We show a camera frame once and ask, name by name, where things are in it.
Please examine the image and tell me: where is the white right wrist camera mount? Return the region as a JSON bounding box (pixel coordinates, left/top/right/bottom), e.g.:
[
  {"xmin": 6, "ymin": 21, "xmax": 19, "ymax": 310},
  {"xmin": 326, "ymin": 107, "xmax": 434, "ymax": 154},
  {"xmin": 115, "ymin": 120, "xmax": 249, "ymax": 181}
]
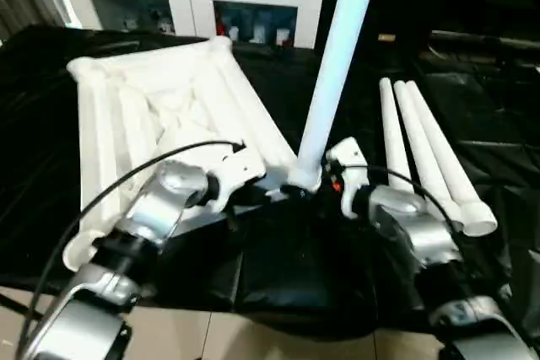
[{"xmin": 324, "ymin": 136, "xmax": 372, "ymax": 220}]

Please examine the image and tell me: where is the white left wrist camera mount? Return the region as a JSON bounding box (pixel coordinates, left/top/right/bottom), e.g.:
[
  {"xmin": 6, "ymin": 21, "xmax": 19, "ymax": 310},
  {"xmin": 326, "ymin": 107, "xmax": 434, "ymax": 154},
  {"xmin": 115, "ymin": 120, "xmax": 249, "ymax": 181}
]
[{"xmin": 202, "ymin": 140, "xmax": 267, "ymax": 214}]

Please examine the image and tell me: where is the black glossy mat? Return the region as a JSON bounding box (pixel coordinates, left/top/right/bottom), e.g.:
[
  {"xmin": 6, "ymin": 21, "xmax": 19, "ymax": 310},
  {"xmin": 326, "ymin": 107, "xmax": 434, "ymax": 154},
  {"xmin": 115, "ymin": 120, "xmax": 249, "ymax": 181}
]
[{"xmin": 0, "ymin": 24, "xmax": 540, "ymax": 336}]

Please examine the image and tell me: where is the black horizontal bar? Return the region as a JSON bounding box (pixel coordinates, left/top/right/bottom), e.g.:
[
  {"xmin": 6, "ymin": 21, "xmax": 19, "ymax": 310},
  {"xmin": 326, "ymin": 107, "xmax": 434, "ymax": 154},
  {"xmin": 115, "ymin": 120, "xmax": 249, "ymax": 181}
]
[{"xmin": 429, "ymin": 30, "xmax": 540, "ymax": 51}]

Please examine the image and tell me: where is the white plastic stool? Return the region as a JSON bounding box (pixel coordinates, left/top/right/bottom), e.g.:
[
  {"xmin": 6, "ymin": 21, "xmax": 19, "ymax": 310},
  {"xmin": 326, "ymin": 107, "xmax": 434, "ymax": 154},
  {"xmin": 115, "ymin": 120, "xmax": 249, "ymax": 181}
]
[{"xmin": 62, "ymin": 35, "xmax": 317, "ymax": 273}]

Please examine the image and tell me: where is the white plastic table leg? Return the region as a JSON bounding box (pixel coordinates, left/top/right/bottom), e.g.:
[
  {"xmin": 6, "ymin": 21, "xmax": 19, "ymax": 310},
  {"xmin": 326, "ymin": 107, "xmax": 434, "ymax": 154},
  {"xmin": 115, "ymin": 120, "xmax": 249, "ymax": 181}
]
[
  {"xmin": 393, "ymin": 80, "xmax": 455, "ymax": 222},
  {"xmin": 288, "ymin": 0, "xmax": 384, "ymax": 193},
  {"xmin": 405, "ymin": 80, "xmax": 498, "ymax": 238},
  {"xmin": 378, "ymin": 77, "xmax": 417, "ymax": 192}
]

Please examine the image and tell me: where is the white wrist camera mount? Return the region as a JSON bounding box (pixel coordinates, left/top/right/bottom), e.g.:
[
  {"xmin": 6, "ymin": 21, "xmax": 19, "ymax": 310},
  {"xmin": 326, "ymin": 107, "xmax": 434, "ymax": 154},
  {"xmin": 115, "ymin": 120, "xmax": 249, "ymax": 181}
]
[
  {"xmin": 324, "ymin": 136, "xmax": 372, "ymax": 220},
  {"xmin": 202, "ymin": 140, "xmax": 267, "ymax": 214}
]

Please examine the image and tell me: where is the black metal table leg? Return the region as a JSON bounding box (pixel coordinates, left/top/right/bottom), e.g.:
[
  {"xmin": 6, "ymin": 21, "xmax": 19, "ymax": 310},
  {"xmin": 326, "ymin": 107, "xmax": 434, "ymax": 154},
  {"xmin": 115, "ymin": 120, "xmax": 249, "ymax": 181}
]
[{"xmin": 0, "ymin": 292, "xmax": 43, "ymax": 319}]

